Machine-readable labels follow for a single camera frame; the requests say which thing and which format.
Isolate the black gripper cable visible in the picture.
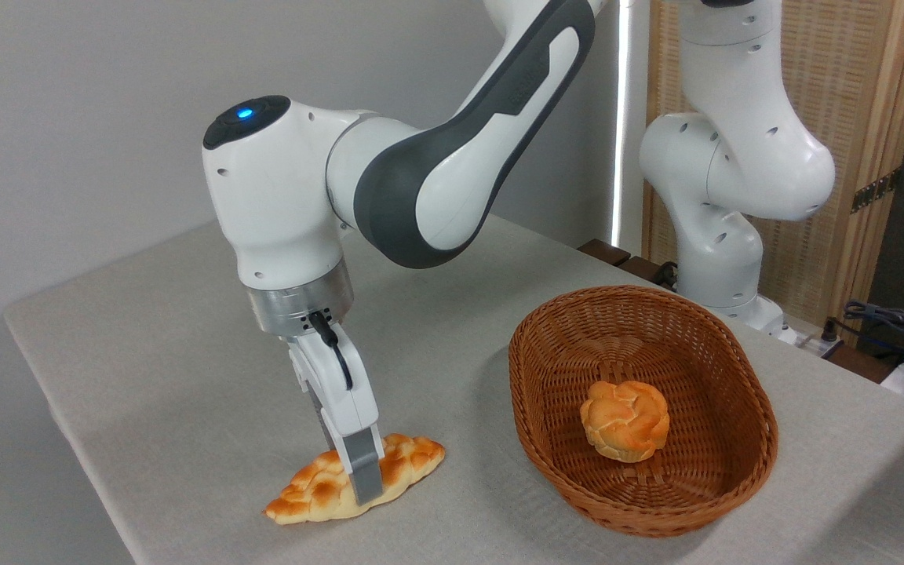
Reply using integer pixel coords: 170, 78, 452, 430
308, 309, 354, 392

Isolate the grey tablecloth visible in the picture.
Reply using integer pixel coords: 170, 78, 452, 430
2, 213, 904, 565

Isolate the white power strip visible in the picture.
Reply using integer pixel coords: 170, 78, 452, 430
791, 328, 845, 359

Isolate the dark brown wooden block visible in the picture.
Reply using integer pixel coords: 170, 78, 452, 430
617, 255, 674, 286
578, 239, 632, 268

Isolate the long braided bread loaf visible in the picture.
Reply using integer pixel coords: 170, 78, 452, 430
263, 432, 447, 526

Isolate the dark metal screen hinge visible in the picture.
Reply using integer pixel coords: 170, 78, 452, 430
851, 168, 902, 214

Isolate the brown oval wicker basket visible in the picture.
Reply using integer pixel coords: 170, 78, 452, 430
508, 285, 779, 539

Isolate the round knotted bread roll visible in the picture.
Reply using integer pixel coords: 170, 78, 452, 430
579, 380, 671, 463

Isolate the wooden woven folding screen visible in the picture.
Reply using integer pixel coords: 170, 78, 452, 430
643, 0, 904, 348

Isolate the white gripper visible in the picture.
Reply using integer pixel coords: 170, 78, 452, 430
287, 320, 387, 506

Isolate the blue grey cable bundle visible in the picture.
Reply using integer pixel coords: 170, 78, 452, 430
842, 300, 904, 346

